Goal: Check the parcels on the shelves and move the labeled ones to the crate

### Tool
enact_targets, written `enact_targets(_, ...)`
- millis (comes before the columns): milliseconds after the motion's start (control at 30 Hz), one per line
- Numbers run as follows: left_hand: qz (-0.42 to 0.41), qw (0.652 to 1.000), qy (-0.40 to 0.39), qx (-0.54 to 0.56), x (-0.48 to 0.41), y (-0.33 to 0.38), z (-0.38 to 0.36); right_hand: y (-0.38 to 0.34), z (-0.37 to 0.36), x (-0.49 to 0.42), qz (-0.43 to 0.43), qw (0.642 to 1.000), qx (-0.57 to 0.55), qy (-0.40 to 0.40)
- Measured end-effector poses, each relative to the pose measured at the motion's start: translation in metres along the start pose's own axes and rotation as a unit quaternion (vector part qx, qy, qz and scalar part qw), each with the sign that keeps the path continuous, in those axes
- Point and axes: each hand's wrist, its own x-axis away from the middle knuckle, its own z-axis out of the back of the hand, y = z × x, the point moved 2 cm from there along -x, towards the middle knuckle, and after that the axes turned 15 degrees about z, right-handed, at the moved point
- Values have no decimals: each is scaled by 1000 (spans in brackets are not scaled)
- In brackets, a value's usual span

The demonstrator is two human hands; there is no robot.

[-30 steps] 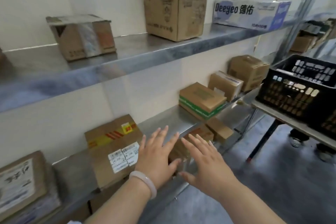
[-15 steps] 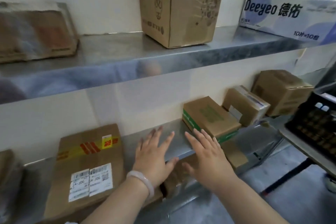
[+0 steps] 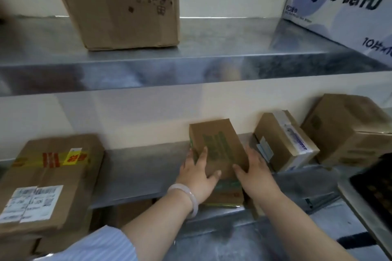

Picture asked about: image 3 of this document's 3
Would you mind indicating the person's right forearm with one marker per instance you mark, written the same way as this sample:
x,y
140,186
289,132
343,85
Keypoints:
x,y
300,233

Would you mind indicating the person's left forearm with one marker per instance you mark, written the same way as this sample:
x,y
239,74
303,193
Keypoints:
x,y
153,230

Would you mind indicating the person's right hand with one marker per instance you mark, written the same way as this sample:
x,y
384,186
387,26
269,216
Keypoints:
x,y
260,181

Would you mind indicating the cardboard box green print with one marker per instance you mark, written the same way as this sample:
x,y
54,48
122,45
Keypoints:
x,y
220,135

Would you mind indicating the light blue striped sleeve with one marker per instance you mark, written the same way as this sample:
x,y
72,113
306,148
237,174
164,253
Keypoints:
x,y
98,245

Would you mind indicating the metal shelving rack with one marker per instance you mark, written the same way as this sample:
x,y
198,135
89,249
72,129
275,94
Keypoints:
x,y
153,71

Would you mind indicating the row of brown cardboard boxes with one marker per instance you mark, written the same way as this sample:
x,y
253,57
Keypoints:
x,y
116,10

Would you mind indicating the cardboard box blue tape note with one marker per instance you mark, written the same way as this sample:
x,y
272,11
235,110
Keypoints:
x,y
275,129

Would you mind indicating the pile of brown cardboard boxes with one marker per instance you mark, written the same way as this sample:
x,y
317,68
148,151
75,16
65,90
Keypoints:
x,y
226,196

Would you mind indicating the blue white box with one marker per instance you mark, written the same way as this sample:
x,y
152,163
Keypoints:
x,y
337,19

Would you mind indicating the cardboard box black text print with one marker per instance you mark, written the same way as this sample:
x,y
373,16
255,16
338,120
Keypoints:
x,y
343,117

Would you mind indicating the person's left hand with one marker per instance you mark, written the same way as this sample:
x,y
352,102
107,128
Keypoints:
x,y
196,181

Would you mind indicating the box with yellow red tape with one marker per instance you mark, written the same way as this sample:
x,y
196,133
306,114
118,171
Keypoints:
x,y
76,178

